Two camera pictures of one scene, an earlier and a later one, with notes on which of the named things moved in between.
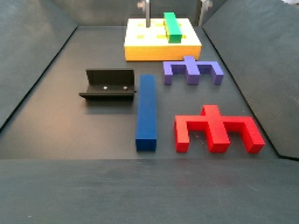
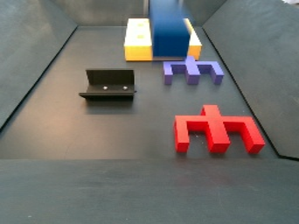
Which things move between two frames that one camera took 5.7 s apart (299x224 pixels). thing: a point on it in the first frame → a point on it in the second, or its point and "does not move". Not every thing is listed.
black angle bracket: (110, 85) does not move
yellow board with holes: (147, 43) does not move
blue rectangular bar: (146, 115) → (170, 31)
